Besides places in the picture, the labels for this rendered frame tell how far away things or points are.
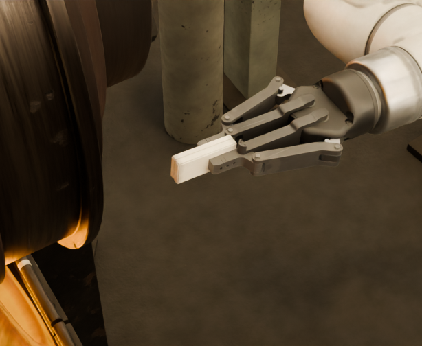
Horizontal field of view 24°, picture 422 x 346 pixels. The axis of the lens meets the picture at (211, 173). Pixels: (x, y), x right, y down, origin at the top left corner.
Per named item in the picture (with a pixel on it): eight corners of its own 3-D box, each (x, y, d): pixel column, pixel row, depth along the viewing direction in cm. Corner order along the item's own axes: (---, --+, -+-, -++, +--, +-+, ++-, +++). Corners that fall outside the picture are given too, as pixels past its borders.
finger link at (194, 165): (231, 158, 106) (234, 162, 106) (173, 180, 104) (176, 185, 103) (233, 138, 104) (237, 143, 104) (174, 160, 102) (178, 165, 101)
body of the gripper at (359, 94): (376, 147, 112) (308, 174, 109) (333, 99, 117) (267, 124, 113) (390, 99, 107) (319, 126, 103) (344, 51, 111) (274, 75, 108)
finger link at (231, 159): (248, 152, 106) (263, 171, 105) (207, 168, 104) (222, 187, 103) (249, 142, 105) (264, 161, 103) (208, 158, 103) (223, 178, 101)
